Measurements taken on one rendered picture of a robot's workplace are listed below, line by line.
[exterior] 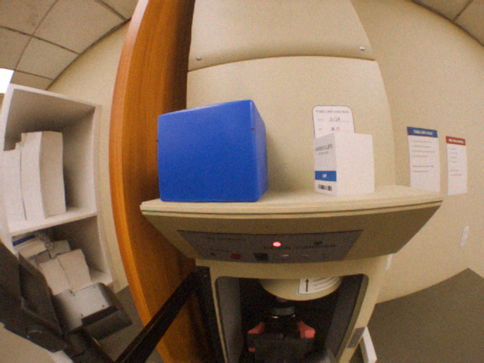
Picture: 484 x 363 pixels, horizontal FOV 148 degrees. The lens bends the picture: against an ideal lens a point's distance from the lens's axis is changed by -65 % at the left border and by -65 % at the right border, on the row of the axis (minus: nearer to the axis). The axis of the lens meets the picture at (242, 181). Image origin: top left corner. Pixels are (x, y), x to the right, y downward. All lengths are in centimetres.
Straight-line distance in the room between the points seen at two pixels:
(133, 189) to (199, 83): 19
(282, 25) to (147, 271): 45
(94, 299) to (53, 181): 109
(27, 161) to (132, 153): 92
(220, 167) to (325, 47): 26
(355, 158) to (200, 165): 15
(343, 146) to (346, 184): 4
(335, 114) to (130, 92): 29
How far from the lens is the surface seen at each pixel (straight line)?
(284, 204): 16
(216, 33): 38
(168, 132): 20
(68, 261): 129
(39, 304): 22
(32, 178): 114
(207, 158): 18
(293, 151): 27
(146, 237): 31
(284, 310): 42
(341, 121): 29
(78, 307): 25
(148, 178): 31
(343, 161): 19
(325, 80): 31
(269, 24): 37
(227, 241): 21
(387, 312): 96
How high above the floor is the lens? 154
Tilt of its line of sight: 3 degrees down
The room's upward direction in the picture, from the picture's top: 3 degrees counter-clockwise
